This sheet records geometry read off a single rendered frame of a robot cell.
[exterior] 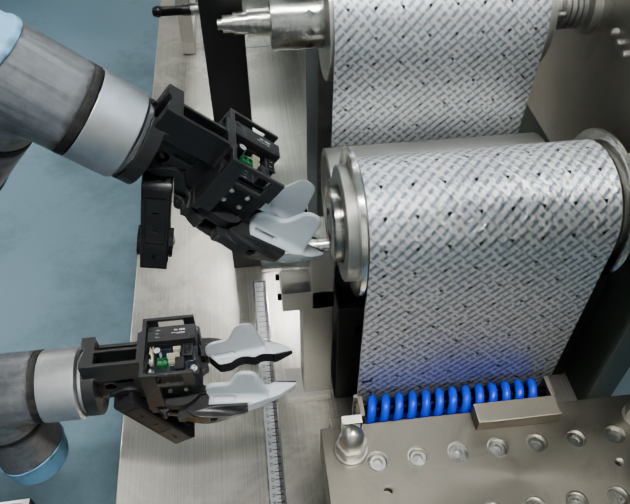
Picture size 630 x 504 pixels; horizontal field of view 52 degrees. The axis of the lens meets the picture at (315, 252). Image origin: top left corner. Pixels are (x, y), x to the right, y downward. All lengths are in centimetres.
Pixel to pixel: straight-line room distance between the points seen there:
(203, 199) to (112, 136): 9
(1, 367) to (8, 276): 177
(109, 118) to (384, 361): 39
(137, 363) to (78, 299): 166
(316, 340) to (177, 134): 38
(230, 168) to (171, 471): 48
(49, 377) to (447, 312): 40
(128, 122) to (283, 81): 101
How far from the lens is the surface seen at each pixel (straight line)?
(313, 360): 84
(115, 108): 51
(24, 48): 50
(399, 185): 59
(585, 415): 82
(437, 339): 71
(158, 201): 56
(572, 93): 91
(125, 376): 68
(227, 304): 102
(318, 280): 71
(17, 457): 80
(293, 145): 130
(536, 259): 64
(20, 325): 232
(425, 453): 75
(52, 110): 50
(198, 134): 52
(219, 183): 53
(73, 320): 226
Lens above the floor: 169
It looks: 47 degrees down
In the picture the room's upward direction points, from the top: straight up
